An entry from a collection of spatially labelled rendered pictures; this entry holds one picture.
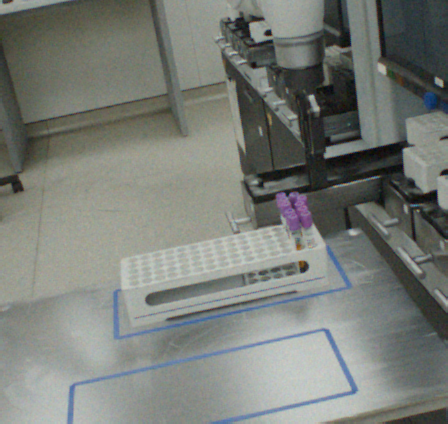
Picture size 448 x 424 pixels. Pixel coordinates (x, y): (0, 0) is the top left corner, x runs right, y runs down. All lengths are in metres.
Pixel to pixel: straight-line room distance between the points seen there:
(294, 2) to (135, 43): 3.67
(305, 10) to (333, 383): 0.67
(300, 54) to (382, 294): 0.48
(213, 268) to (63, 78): 3.97
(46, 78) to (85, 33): 0.37
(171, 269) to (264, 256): 0.14
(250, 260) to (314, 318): 0.13
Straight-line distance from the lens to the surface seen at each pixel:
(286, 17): 1.39
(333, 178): 1.53
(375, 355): 1.02
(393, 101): 1.67
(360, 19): 1.77
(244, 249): 1.18
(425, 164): 1.43
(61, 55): 5.02
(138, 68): 5.05
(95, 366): 1.10
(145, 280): 1.15
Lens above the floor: 1.41
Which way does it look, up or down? 23 degrees down
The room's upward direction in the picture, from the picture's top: 10 degrees counter-clockwise
